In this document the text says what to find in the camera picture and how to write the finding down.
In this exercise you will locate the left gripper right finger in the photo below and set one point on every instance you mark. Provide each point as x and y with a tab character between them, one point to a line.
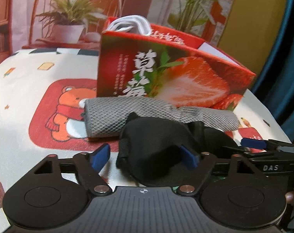
203	169

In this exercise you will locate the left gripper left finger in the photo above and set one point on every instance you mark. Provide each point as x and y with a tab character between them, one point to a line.
86	167

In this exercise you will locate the grey mesh towel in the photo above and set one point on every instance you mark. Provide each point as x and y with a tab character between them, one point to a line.
106	116

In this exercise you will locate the black mesh fabric pouch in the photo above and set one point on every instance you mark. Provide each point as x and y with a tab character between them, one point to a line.
162	152

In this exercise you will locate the printed living room backdrop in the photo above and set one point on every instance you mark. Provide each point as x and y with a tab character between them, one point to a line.
79	24

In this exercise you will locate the teal blue curtain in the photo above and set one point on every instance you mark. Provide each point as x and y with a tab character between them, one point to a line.
274	86

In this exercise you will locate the red strawberry cardboard box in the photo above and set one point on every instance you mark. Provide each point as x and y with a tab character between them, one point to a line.
169	65

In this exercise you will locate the white folded cloth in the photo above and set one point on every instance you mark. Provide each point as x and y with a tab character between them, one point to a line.
131	24

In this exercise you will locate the wooden panel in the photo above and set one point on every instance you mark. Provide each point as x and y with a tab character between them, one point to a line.
251	30

